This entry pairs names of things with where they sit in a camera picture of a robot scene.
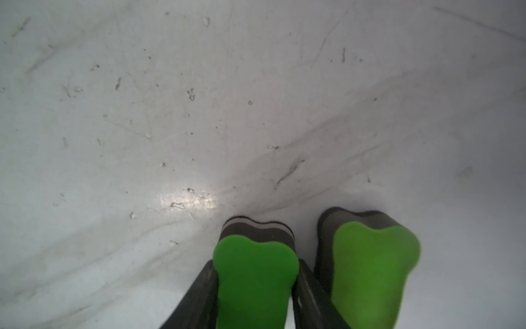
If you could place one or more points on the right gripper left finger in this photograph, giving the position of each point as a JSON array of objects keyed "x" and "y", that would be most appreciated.
[{"x": 198, "y": 308}]

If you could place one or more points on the green eraser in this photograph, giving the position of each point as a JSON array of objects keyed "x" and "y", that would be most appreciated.
[
  {"x": 257, "y": 267},
  {"x": 363, "y": 261}
]

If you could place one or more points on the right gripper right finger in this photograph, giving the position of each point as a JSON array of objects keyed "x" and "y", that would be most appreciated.
[{"x": 312, "y": 306}]

